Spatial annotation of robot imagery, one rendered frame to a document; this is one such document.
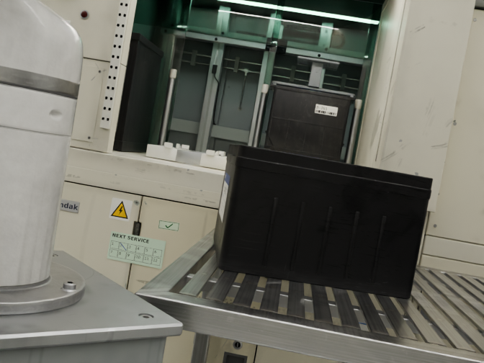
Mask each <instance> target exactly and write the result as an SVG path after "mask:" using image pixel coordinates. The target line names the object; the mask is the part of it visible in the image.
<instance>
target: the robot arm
mask: <svg viewBox="0 0 484 363"><path fill-rule="evenodd" d="M82 65H83V43H82V40H81V37H80V35H79V33H77V31H76V30H75V29H74V28H73V27H72V26H71V24H70V23H69V22H67V21H66V20H65V19H64V18H62V16H60V15H59V14H57V13H56V12H54V11H53V10H52V9H51V8H49V7H48V6H46V5H45V4H44V3H42V2H41V1H40V0H0V315H19V314H28V313H40V312H45V311H51V310H56V309H59V308H64V307H66V306H69V305H72V304H74V303H76V302H77V301H79V300H80V299H81V298H82V297H83V296H84V290H85V286H86V281H85V279H84V278H83V277H82V276H81V275H80V274H79V273H78V272H76V271H74V270H72V269H71V268H68V267H67V266H64V265H62V264H58V263H55V262H52V258H53V249H54V245H55V236H56V231H57V226H58V218H59V212H60V208H61V199H62V194H63V185H64V181H65V175H66V167H67V162H68V154H69V148H70V144H71V136H72V132H73V124H74V119H75V113H76V105H77V99H78V95H79V87H80V81H81V72H82Z"/></svg>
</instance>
